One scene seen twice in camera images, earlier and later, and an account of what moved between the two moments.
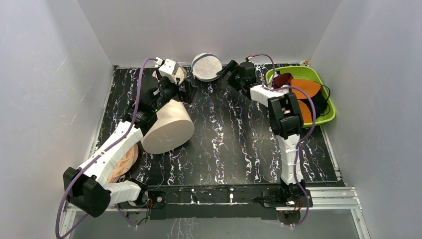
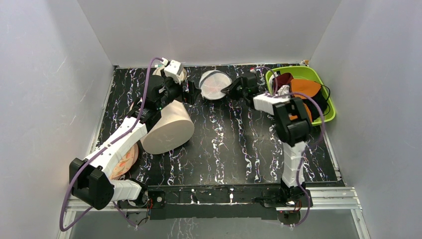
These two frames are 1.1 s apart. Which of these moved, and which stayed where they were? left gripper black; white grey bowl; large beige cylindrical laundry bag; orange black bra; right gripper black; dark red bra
Moved: right gripper black; white grey bowl
Stayed: large beige cylindrical laundry bag; orange black bra; dark red bra; left gripper black
